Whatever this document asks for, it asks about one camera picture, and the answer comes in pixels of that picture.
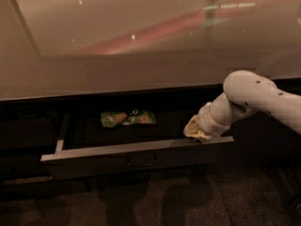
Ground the dark right cabinet door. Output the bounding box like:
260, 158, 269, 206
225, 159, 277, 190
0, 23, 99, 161
218, 113, 301, 170

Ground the green snack bag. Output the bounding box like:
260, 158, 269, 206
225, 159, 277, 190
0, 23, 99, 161
100, 109, 157, 128

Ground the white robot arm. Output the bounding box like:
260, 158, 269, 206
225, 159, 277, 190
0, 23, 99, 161
183, 71, 301, 139

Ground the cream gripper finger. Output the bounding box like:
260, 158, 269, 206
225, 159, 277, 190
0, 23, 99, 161
183, 125, 211, 139
187, 115, 199, 133

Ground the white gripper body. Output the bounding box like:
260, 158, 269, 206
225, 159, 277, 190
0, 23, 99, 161
197, 103, 230, 139

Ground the dark drawer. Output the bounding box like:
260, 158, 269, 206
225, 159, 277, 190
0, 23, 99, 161
0, 154, 48, 177
41, 111, 234, 180
0, 176, 91, 202
0, 119, 56, 150

